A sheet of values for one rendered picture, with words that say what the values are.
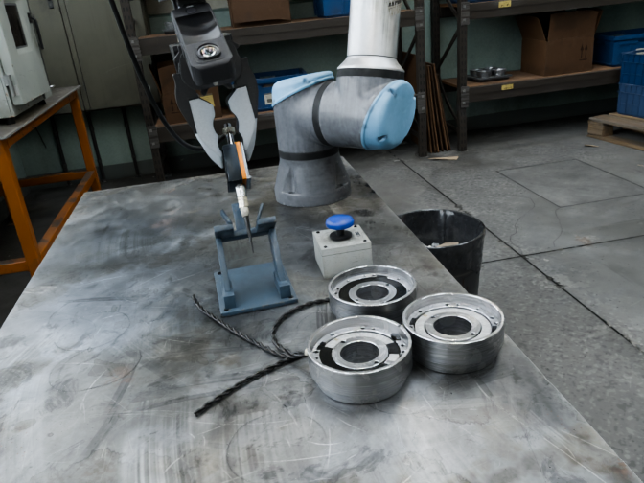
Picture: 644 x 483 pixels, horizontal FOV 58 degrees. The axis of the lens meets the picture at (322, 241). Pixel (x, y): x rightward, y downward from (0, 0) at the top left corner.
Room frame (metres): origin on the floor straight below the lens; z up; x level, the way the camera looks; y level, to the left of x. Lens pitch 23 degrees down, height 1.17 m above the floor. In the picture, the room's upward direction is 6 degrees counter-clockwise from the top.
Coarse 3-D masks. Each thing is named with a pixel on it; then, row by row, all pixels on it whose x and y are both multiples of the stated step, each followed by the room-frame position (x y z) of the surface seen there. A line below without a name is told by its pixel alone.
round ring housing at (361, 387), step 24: (312, 336) 0.52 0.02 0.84; (336, 336) 0.54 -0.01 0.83; (360, 336) 0.53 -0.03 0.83; (408, 336) 0.50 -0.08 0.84; (312, 360) 0.48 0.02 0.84; (336, 360) 0.49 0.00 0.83; (360, 360) 0.52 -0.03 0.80; (384, 360) 0.48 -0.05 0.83; (408, 360) 0.48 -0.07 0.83; (336, 384) 0.46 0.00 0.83; (360, 384) 0.45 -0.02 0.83; (384, 384) 0.45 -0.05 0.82
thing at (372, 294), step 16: (352, 272) 0.67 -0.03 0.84; (368, 272) 0.67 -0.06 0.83; (384, 272) 0.67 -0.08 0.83; (400, 272) 0.65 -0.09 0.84; (336, 288) 0.64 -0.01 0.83; (352, 288) 0.64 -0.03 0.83; (368, 288) 0.64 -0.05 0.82; (384, 288) 0.64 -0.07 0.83; (416, 288) 0.61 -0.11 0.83; (336, 304) 0.60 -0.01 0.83; (352, 304) 0.58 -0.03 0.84; (368, 304) 0.58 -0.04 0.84; (384, 304) 0.57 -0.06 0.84; (400, 304) 0.58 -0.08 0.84; (400, 320) 0.59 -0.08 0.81
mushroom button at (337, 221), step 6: (336, 216) 0.77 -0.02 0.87; (342, 216) 0.77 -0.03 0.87; (348, 216) 0.77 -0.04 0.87; (330, 222) 0.76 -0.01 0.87; (336, 222) 0.75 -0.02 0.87; (342, 222) 0.75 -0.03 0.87; (348, 222) 0.75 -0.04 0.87; (330, 228) 0.76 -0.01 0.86; (336, 228) 0.75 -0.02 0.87; (342, 228) 0.75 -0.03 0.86; (336, 234) 0.77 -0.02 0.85; (342, 234) 0.76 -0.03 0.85
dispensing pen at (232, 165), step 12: (228, 132) 0.73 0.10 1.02; (228, 144) 0.72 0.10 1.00; (228, 156) 0.69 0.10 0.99; (228, 168) 0.69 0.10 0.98; (240, 168) 0.69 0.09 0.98; (228, 180) 0.68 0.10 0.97; (240, 180) 0.68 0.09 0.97; (228, 192) 0.71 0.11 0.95; (240, 192) 0.68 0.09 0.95; (240, 204) 0.68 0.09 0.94
